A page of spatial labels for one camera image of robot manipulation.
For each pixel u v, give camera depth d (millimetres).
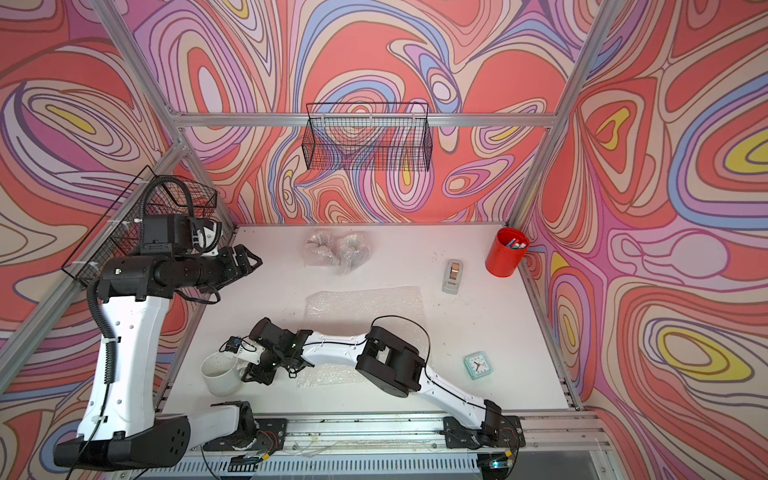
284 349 681
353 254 1006
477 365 823
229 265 584
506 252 1006
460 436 731
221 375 737
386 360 591
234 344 719
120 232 693
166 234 467
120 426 359
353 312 957
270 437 724
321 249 1007
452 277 1013
